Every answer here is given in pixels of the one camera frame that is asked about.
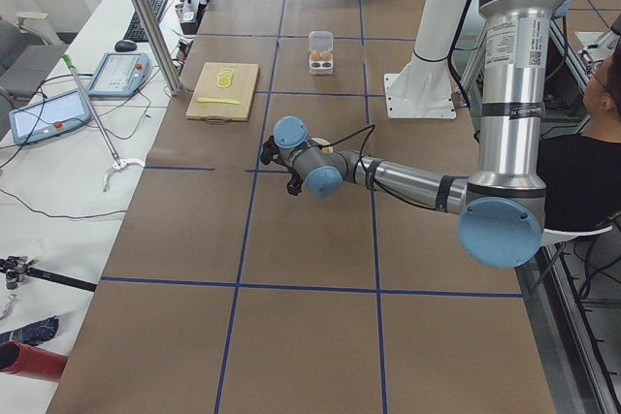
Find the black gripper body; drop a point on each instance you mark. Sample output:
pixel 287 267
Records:
pixel 293 186

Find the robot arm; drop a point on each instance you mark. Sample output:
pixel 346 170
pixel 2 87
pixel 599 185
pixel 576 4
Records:
pixel 501 206

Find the clear plastic egg box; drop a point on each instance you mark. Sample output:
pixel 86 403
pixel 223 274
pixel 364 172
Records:
pixel 321 40

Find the white bowl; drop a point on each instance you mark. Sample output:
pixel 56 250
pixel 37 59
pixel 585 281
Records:
pixel 322 142

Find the yellow plastic knife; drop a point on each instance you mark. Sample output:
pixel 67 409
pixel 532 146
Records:
pixel 224 101

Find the wooden cutting board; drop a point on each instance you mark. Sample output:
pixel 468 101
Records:
pixel 242 89

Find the reacher grabber stick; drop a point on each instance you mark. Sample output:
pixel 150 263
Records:
pixel 119 164

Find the teach pendant far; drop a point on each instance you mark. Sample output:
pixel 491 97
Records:
pixel 119 75

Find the teach pendant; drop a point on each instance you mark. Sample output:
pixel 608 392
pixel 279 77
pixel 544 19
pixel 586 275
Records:
pixel 49 118
pixel 119 75

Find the black computer mouse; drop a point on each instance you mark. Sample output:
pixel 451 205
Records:
pixel 125 45

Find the teach pendant near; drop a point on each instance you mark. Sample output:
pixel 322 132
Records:
pixel 49 118

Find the black tripod rod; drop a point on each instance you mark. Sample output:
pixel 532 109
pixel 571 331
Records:
pixel 18 268

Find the white chair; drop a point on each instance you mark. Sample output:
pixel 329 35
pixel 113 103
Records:
pixel 550 237

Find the blue patterned cloth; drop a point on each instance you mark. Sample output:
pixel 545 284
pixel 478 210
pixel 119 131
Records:
pixel 33 334

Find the person in black shirt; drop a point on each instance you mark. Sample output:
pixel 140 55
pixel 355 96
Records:
pixel 582 171

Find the red cylinder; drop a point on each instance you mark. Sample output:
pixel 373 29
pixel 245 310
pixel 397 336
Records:
pixel 31 362

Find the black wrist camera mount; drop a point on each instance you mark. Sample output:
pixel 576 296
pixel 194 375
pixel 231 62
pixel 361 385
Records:
pixel 294 185

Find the aluminium frame post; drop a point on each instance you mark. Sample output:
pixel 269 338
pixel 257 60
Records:
pixel 158 45

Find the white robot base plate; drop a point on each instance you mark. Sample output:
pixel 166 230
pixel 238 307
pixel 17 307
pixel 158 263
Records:
pixel 418 96

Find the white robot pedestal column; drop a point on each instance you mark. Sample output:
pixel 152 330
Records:
pixel 437 29

